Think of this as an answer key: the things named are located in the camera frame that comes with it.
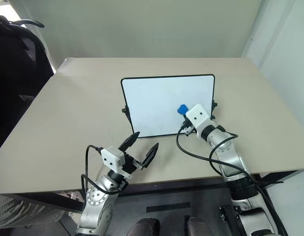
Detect black office chair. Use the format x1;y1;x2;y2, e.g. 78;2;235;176
0;14;55;148

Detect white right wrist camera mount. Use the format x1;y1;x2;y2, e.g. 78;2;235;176
185;104;215;141

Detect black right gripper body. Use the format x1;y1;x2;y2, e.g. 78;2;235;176
180;118;195;136

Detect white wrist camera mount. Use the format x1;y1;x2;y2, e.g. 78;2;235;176
100;146;132;180
185;104;215;141

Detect grey striped trouser leg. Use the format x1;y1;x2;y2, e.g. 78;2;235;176
0;193;65;230

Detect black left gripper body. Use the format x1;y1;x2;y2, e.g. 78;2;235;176
121;153;145;174

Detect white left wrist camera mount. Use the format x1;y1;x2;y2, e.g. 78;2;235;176
100;146;132;180

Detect dark table frame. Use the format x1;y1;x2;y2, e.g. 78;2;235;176
13;169;302;213

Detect black floor strip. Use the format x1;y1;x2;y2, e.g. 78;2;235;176
146;202;192;213

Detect black framed whiteboard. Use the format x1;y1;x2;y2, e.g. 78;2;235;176
120;74;218;139

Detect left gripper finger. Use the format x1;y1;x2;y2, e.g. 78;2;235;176
141;142;159;169
117;131;140;153

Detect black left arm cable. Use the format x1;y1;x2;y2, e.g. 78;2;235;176
80;144;130;197

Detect blue whiteboard eraser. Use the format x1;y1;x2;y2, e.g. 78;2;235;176
176;104;190;116

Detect dark rounded shape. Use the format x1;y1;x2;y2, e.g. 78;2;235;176
186;216;212;236
128;217;161;236

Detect pink white sneaker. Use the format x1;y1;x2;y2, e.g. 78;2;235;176
55;190;85;217

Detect black metal bracket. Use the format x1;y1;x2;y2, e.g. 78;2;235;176
219;205;242;236

